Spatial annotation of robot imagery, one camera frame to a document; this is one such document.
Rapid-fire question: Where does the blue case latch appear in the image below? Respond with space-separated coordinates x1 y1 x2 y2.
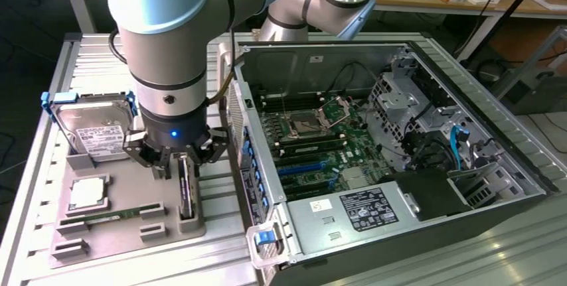
255 229 279 246

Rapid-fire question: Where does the metal socket cover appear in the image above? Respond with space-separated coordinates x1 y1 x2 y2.
316 96 356 128

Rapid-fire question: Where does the blue wire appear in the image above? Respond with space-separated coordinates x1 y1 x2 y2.
448 124 467 171

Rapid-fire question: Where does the black RAM stick white label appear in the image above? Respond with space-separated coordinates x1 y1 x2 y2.
277 145 346 158

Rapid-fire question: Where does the perforated metal disk bay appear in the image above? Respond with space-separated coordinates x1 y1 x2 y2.
367 72 448 127

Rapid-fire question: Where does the silver chipset heat sink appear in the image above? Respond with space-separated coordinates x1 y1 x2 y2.
340 168 372 190

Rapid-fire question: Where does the black computer tower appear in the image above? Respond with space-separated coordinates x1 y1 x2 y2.
504 70 567 116

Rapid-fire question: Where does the black slanted pole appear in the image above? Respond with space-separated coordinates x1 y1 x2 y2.
458 0 555 64

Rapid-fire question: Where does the hard disk blue caddy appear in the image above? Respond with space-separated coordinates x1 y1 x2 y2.
40 90 145 163

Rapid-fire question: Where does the grey power supply unit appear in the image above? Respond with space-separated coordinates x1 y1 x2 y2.
285 181 420 256

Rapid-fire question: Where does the CPU socket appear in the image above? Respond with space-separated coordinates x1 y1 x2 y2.
285 112 330 138

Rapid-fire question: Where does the blue expansion slot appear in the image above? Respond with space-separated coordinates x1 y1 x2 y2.
276 162 328 177

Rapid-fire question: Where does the black wire bundle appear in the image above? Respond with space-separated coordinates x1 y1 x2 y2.
400 129 458 171

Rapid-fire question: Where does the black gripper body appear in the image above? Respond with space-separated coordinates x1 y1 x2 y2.
139 103 213 151

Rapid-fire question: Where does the grey plastic parts rack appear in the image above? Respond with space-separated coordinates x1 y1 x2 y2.
47 115 208 269

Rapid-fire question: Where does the open black PC case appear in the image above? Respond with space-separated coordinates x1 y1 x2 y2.
217 40 560 286

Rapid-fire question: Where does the black expansion slot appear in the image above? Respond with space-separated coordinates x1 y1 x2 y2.
283 182 336 200

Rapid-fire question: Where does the black looped case wire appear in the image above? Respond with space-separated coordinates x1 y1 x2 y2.
334 62 382 96

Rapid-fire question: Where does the aluminium profile frame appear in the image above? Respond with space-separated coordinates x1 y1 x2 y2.
494 25 567 101

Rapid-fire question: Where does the green motherboard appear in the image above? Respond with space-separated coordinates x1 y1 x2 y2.
259 92 396 201

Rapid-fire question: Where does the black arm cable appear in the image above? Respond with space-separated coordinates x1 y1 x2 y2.
205 0 239 104

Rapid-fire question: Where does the green RAM stick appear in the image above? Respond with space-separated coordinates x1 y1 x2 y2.
83 208 144 224

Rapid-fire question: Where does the graphics card black fan shroud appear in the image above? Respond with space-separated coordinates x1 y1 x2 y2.
171 153 199 221

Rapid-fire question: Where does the grey metal drive tray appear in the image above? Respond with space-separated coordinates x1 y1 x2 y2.
447 163 539 210

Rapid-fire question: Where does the silver CPU chip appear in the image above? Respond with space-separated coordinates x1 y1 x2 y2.
68 178 108 208

